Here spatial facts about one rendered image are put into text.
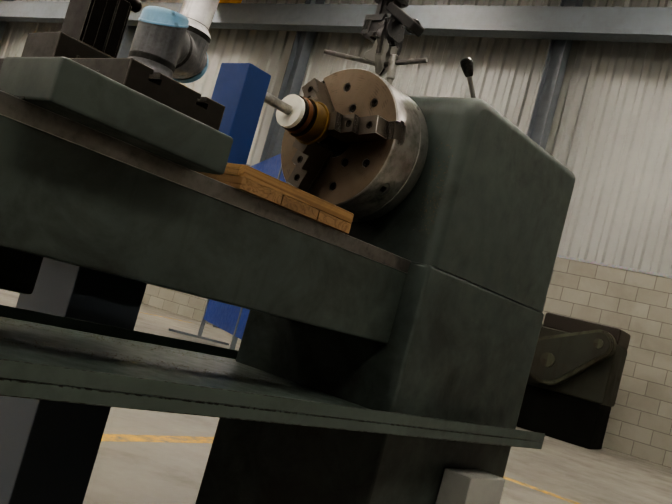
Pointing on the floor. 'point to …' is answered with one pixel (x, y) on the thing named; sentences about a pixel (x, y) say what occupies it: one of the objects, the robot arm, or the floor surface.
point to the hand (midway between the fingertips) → (381, 71)
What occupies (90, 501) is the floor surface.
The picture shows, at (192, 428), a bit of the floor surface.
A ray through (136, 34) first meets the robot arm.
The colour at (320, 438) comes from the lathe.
